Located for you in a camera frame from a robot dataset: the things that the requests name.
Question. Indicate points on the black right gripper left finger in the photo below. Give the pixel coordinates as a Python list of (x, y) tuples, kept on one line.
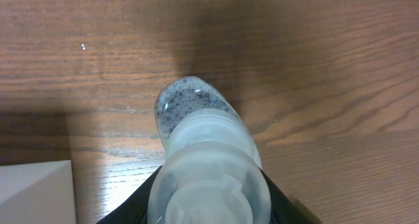
[(134, 209)]

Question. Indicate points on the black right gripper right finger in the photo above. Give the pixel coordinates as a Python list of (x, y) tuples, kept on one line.
[(283, 211)]

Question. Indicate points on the clear bottle white cap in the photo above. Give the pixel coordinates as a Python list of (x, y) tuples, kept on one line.
[(212, 171)]

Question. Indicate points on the white box pink interior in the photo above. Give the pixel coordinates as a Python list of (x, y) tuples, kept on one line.
[(38, 193)]

